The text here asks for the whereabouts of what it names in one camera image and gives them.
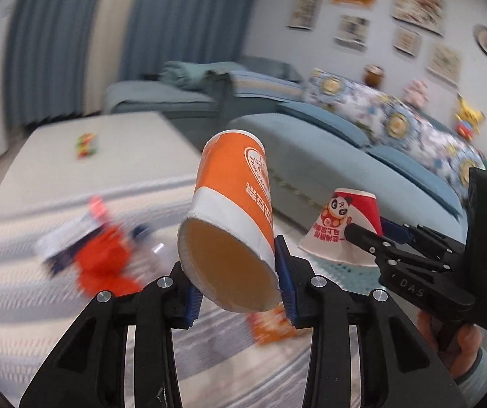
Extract orange paper cup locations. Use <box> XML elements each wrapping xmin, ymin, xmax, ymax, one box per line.
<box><xmin>178</xmin><ymin>129</ymin><xmax>281</xmax><ymax>313</ymax></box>

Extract patchwork framed picture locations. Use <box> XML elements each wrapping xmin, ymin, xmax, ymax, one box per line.
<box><xmin>334</xmin><ymin>15</ymin><xmax>370</xmax><ymax>52</ymax></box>

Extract yellow snack bag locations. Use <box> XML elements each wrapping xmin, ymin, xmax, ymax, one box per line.
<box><xmin>247</xmin><ymin>303</ymin><xmax>311</xmax><ymax>344</ymax></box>

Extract teal chaise sofa section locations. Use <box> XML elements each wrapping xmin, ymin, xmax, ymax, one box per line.
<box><xmin>103</xmin><ymin>56</ymin><xmax>304</xmax><ymax>149</ymax></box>

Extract yellow pikachu plush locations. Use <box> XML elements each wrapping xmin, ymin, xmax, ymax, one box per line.
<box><xmin>455</xmin><ymin>94</ymin><xmax>486</xmax><ymax>142</ymax></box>

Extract floral long cushion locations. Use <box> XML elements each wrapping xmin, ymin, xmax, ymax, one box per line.
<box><xmin>303</xmin><ymin>69</ymin><xmax>485</xmax><ymax>199</ymax></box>

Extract person right hand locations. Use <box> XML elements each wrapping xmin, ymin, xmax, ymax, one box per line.
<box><xmin>418</xmin><ymin>310</ymin><xmax>482</xmax><ymax>379</ymax></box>

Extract small framed picture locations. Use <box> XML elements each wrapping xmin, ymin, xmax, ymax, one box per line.
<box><xmin>393</xmin><ymin>26</ymin><xmax>422</xmax><ymax>58</ymax></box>

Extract blue curtain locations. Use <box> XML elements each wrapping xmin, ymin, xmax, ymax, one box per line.
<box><xmin>3</xmin><ymin>0</ymin><xmax>254</xmax><ymax>128</ymax></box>

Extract red white panda cup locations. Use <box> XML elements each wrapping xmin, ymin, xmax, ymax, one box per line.
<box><xmin>299</xmin><ymin>188</ymin><xmax>383</xmax><ymax>267</ymax></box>

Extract brown monkey plush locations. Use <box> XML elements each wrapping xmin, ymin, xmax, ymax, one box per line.
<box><xmin>363</xmin><ymin>65</ymin><xmax>384</xmax><ymax>89</ymax></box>

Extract pink pig plush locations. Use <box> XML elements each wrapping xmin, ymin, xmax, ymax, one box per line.
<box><xmin>403</xmin><ymin>80</ymin><xmax>429</xmax><ymax>109</ymax></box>

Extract colourful puzzle cube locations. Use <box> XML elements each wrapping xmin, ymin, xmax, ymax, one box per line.
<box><xmin>75</xmin><ymin>133</ymin><xmax>98</xmax><ymax>159</ymax></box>

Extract framed picture left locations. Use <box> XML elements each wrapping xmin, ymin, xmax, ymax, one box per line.
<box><xmin>286</xmin><ymin>0</ymin><xmax>323</xmax><ymax>31</ymax></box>

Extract butterfly framed picture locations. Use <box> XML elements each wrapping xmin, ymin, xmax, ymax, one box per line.
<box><xmin>426</xmin><ymin>43</ymin><xmax>463</xmax><ymax>87</ymax></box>

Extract clear plastic bottle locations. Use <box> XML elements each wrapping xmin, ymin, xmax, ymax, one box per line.
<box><xmin>132</xmin><ymin>224</ymin><xmax>172</xmax><ymax>279</ymax></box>

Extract folded teal blanket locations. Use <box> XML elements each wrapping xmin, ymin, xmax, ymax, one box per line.
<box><xmin>159</xmin><ymin>61</ymin><xmax>246</xmax><ymax>91</ymax></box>

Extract orange plastic bag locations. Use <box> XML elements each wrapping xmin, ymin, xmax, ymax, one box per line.
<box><xmin>75</xmin><ymin>226</ymin><xmax>142</xmax><ymax>298</ymax></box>

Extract teal curved sofa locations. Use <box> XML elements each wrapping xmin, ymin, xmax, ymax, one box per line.
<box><xmin>228</xmin><ymin>101</ymin><xmax>467</xmax><ymax>241</ymax></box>

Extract pink bottle cap piece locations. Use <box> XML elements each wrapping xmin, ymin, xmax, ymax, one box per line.
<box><xmin>88</xmin><ymin>195</ymin><xmax>110</xmax><ymax>225</ymax></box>

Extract blue white milk carton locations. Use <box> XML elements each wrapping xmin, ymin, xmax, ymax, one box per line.
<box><xmin>34</xmin><ymin>212</ymin><xmax>102</xmax><ymax>276</ymax></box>

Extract white coffee table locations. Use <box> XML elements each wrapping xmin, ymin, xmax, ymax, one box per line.
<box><xmin>0</xmin><ymin>113</ymin><xmax>200</xmax><ymax>217</ymax></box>

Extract large floral framed picture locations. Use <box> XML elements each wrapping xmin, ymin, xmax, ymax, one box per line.
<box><xmin>391</xmin><ymin>0</ymin><xmax>446</xmax><ymax>36</ymax></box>

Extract striped woven table cloth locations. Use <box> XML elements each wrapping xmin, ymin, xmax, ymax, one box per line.
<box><xmin>0</xmin><ymin>181</ymin><xmax>312</xmax><ymax>407</ymax></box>

